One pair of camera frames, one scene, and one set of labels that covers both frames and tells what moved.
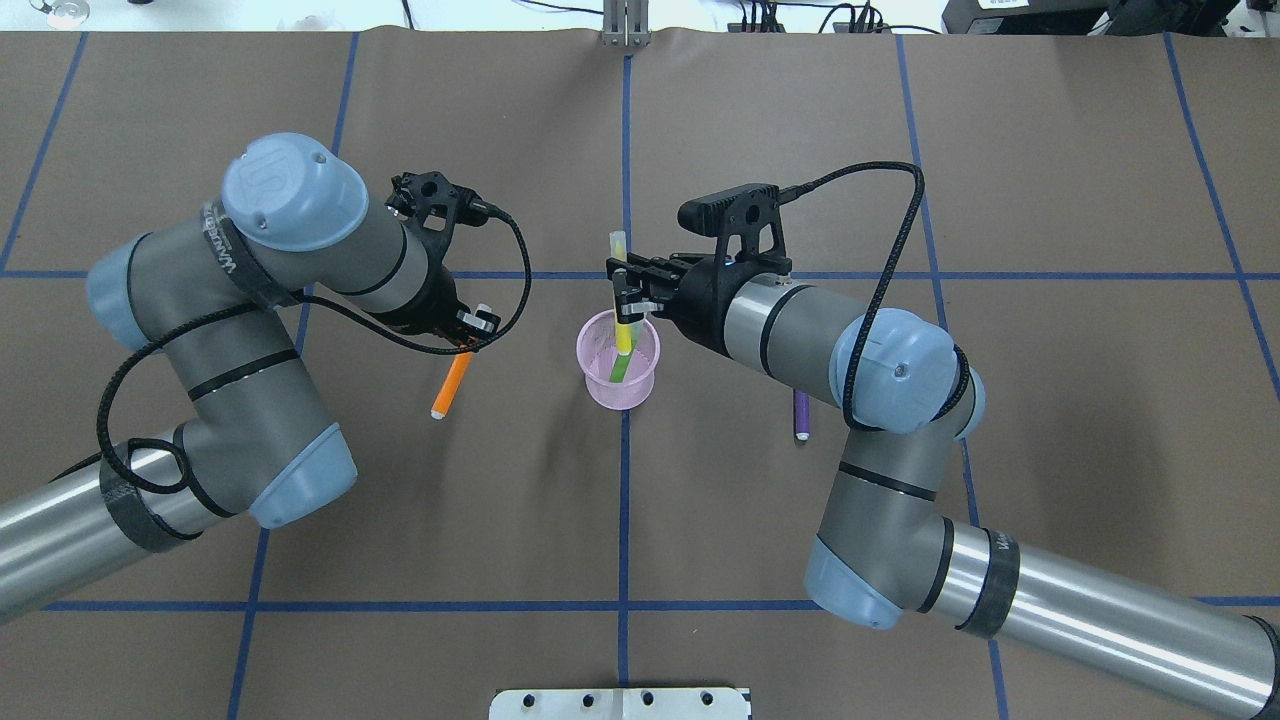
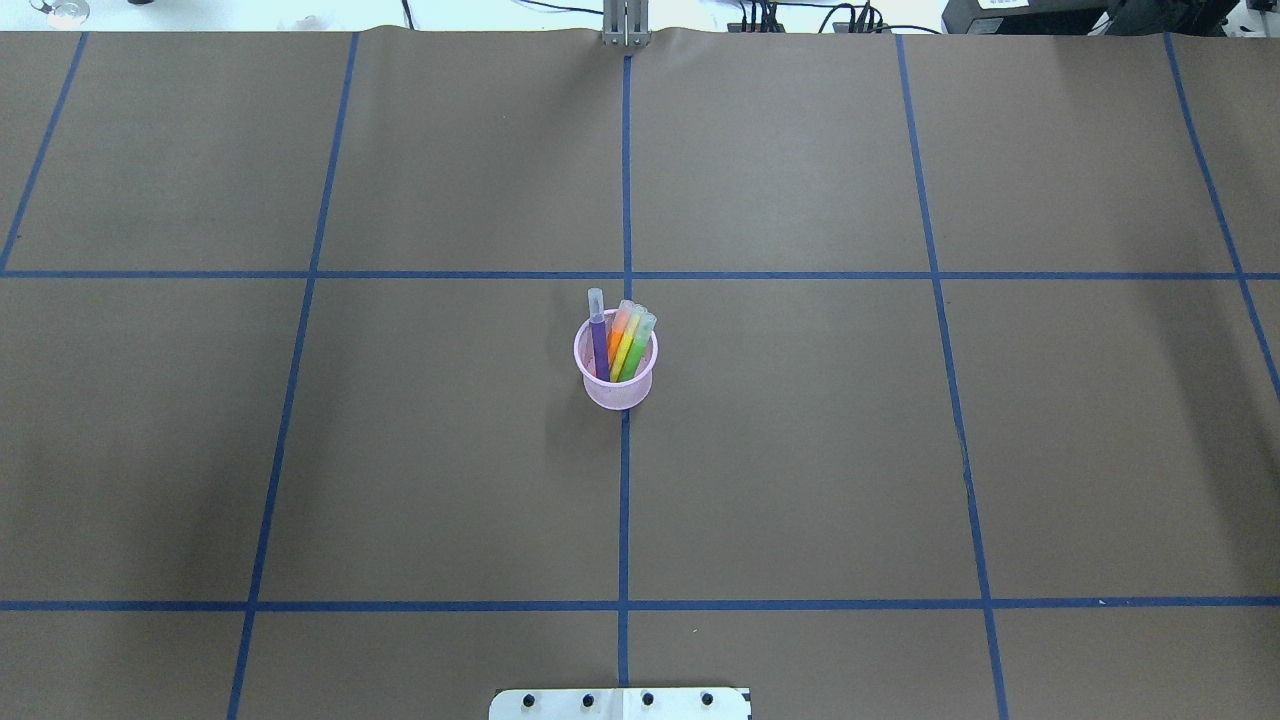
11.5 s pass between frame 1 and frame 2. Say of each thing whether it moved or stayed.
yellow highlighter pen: moved
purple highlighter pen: moved
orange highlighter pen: moved
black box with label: stayed
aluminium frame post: stayed
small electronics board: stayed
